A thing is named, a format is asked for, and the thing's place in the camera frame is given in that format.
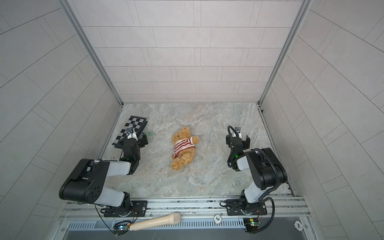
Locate right green circuit board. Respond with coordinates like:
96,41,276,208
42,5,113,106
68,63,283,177
243,218,262,234

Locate small white gear sticker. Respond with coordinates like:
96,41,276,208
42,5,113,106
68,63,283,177
294,221,304,232

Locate green circuit board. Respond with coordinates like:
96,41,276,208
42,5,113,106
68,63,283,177
243,218,262,234
113,221,132,236

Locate tan plush teddy bear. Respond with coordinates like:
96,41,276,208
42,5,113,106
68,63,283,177
171,127,200,171

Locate beige cylindrical handle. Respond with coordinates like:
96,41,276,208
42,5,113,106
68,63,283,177
129,213,182,231

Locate folded black white chessboard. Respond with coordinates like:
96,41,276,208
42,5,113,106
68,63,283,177
112,116,148,149

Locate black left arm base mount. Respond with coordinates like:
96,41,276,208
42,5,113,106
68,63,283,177
100,192,148,218

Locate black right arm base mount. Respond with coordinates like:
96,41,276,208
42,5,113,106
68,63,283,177
220,196,268,216

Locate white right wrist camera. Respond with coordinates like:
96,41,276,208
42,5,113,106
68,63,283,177
233,127,242,139

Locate left green circuit board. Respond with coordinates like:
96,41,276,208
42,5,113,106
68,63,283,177
113,221,132,236

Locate knitted american flag sweater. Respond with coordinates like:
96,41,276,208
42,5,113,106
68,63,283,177
173,137,195,159

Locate black corrugated right cable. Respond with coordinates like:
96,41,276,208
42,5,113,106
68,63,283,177
226,125,281,193

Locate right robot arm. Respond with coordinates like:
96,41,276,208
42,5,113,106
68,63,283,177
226,135,288,212

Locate round white sticker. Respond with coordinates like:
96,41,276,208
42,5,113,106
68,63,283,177
214,214,223,225

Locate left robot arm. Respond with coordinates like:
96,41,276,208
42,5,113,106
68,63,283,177
59,133,148,208

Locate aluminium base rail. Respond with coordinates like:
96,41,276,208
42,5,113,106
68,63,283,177
59,195,310,230

